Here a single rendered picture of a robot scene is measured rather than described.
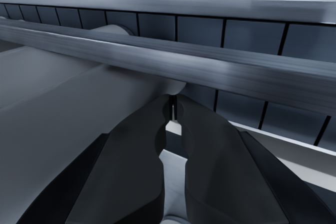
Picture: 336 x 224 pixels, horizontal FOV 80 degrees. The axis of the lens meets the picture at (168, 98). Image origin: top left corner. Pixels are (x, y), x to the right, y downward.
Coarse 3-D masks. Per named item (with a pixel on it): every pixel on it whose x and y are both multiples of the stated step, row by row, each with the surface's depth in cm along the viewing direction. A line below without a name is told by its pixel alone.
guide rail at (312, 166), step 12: (180, 132) 16; (252, 132) 15; (264, 144) 14; (276, 144) 14; (288, 144) 14; (276, 156) 13; (288, 156) 13; (300, 156) 13; (312, 156) 13; (324, 156) 13; (300, 168) 12; (312, 168) 12; (324, 168) 12; (312, 180) 12; (324, 180) 12
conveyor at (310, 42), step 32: (160, 32) 17; (192, 32) 16; (224, 32) 15; (256, 32) 13; (288, 32) 12; (320, 32) 12; (192, 96) 18; (224, 96) 17; (256, 128) 17; (288, 128) 15; (320, 128) 14
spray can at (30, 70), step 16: (112, 32) 17; (128, 32) 18; (32, 48) 13; (0, 64) 11; (16, 64) 11; (32, 64) 12; (48, 64) 12; (64, 64) 13; (80, 64) 14; (96, 64) 15; (0, 80) 11; (16, 80) 11; (32, 80) 12; (48, 80) 12; (0, 96) 10; (16, 96) 11
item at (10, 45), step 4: (0, 40) 20; (4, 40) 20; (0, 44) 19; (4, 44) 20; (8, 44) 20; (12, 44) 20; (16, 44) 20; (20, 44) 20; (0, 48) 19; (4, 48) 19; (8, 48) 20; (12, 48) 20
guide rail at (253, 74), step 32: (0, 32) 14; (32, 32) 12; (64, 32) 11; (96, 32) 11; (128, 64) 9; (160, 64) 8; (192, 64) 7; (224, 64) 7; (256, 64) 6; (288, 64) 6; (320, 64) 6; (256, 96) 7; (288, 96) 6; (320, 96) 6
